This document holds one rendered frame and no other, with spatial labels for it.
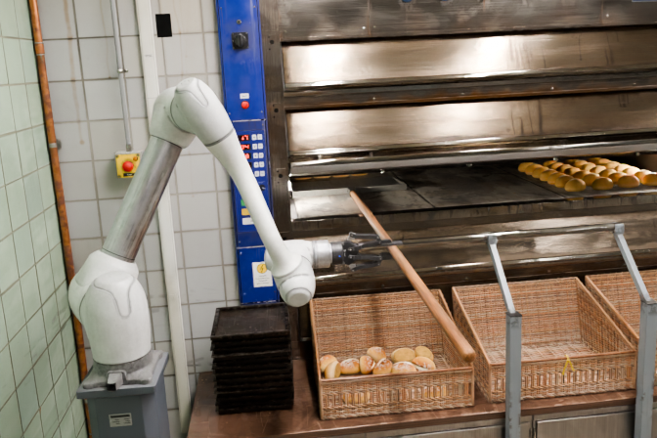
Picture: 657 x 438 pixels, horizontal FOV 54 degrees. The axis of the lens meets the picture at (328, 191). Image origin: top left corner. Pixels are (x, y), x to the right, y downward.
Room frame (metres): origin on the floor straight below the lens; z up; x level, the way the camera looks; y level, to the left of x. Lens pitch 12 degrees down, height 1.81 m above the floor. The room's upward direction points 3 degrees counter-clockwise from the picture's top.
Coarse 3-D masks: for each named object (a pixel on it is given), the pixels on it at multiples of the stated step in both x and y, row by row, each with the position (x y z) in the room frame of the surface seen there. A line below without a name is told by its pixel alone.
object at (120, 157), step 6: (138, 150) 2.46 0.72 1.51; (114, 156) 2.40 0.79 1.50; (120, 156) 2.39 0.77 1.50; (126, 156) 2.40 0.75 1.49; (132, 156) 2.40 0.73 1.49; (138, 156) 2.40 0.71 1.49; (120, 162) 2.39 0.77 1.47; (132, 162) 2.40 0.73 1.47; (138, 162) 2.40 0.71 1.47; (120, 168) 2.39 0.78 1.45; (120, 174) 2.39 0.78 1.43; (126, 174) 2.40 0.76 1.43; (132, 174) 2.40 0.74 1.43
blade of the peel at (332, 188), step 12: (336, 180) 3.36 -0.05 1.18; (348, 180) 3.35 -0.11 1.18; (360, 180) 3.33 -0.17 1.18; (372, 180) 3.31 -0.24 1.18; (384, 180) 3.30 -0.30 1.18; (396, 180) 3.27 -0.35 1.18; (300, 192) 3.00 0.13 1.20; (312, 192) 3.00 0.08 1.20; (324, 192) 3.01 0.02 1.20; (336, 192) 3.02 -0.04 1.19; (360, 192) 3.03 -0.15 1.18
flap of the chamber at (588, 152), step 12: (648, 144) 2.52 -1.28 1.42; (456, 156) 2.45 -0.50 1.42; (468, 156) 2.45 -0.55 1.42; (480, 156) 2.45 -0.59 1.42; (492, 156) 2.46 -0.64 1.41; (504, 156) 2.46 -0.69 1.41; (516, 156) 2.47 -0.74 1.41; (528, 156) 2.47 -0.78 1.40; (540, 156) 2.47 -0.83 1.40; (552, 156) 2.50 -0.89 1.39; (564, 156) 2.60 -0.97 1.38; (300, 168) 2.39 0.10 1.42; (312, 168) 2.39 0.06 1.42; (324, 168) 2.39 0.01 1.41; (336, 168) 2.40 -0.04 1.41; (348, 168) 2.40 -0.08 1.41; (360, 168) 2.41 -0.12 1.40; (372, 168) 2.41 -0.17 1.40; (384, 168) 2.48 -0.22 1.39; (396, 168) 2.57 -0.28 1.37
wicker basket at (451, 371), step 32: (320, 320) 2.49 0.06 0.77; (352, 320) 2.49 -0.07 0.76; (384, 320) 2.50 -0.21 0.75; (416, 320) 2.51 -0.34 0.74; (320, 352) 2.45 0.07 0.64; (352, 352) 2.46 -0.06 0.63; (448, 352) 2.40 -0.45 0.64; (320, 384) 2.04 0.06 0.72; (352, 384) 2.05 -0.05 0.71; (384, 384) 2.06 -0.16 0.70; (416, 384) 2.07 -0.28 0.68; (448, 384) 2.07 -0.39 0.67; (320, 416) 2.06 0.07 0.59; (352, 416) 2.05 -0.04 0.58
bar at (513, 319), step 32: (608, 224) 2.27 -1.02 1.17; (640, 288) 2.10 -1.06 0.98; (512, 320) 2.00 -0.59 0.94; (640, 320) 2.07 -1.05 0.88; (512, 352) 2.00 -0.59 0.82; (640, 352) 2.07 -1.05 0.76; (512, 384) 2.00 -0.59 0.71; (640, 384) 2.06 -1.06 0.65; (512, 416) 2.00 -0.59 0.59; (640, 416) 2.05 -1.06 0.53
